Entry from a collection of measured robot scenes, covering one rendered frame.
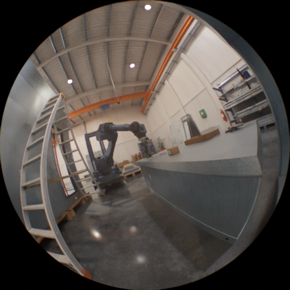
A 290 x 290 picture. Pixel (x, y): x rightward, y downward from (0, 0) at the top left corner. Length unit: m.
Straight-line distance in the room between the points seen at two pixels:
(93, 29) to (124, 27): 1.87
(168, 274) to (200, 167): 0.73
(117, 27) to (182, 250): 8.15
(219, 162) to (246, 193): 0.20
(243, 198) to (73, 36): 8.02
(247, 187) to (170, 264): 0.65
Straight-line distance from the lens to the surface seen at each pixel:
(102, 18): 7.33
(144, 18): 7.69
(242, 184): 0.44
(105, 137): 2.04
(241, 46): 1.17
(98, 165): 2.61
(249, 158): 0.33
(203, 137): 1.05
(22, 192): 1.28
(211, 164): 0.38
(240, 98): 4.08
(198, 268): 0.79
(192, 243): 0.86
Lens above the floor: 0.77
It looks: 4 degrees up
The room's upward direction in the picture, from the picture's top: 20 degrees counter-clockwise
